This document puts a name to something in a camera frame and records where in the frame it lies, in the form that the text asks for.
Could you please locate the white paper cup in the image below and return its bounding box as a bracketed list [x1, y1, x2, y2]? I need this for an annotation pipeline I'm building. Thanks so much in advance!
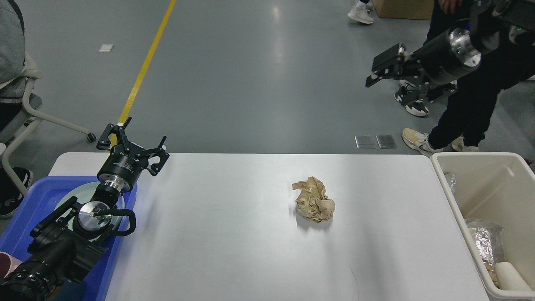
[494, 262, 532, 291]

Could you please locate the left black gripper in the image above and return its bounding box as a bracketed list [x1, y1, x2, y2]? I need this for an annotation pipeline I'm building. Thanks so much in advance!
[96, 117, 170, 197]

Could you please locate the left grey office chair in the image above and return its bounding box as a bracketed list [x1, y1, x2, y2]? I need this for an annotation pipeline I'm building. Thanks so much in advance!
[1, 53, 96, 196]

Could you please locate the beige plastic bin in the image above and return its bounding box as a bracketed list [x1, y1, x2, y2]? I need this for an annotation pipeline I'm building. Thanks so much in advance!
[431, 152, 535, 300]

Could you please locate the right floor plate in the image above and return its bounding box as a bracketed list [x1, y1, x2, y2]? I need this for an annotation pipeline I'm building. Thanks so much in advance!
[376, 135, 397, 149]

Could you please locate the person with black sneakers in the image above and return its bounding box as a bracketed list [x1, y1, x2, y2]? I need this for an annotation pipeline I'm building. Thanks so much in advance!
[394, 77, 458, 117]

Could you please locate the left floor plate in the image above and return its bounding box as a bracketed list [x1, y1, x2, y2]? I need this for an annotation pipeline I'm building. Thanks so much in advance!
[354, 135, 376, 149]

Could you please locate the cardboard box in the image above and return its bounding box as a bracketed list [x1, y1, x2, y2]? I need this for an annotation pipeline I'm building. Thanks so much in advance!
[372, 0, 434, 20]

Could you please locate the green plate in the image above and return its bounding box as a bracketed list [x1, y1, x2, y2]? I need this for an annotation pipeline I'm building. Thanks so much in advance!
[55, 182, 125, 241]

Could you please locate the floor plate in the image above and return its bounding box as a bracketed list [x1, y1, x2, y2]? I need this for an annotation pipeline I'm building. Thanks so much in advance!
[376, 135, 397, 149]
[354, 135, 376, 149]

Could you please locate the person with beige sneakers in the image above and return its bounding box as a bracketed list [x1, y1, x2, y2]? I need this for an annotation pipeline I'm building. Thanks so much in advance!
[402, 24, 534, 156]

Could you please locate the pink mug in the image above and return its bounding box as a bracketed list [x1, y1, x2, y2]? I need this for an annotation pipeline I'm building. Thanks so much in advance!
[0, 252, 22, 279]

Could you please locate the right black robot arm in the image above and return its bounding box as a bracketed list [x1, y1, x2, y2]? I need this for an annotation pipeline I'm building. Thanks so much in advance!
[365, 0, 534, 105]

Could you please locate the person with white shoes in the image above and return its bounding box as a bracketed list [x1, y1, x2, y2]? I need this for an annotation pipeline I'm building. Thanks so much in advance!
[347, 0, 374, 25]

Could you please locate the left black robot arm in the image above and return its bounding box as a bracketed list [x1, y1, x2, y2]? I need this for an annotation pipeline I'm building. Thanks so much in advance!
[1, 117, 170, 301]

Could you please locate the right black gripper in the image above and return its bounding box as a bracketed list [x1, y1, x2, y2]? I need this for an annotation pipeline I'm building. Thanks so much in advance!
[365, 28, 482, 105]

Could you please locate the foil tray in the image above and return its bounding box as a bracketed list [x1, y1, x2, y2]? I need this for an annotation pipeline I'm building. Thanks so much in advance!
[444, 173, 457, 196]
[464, 218, 506, 266]

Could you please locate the brown paper bag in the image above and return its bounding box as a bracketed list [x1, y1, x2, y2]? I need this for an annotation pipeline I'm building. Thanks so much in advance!
[292, 176, 336, 223]

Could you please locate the seated person grey sweater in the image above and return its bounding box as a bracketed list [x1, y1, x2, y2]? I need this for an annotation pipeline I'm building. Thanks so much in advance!
[0, 0, 25, 218]

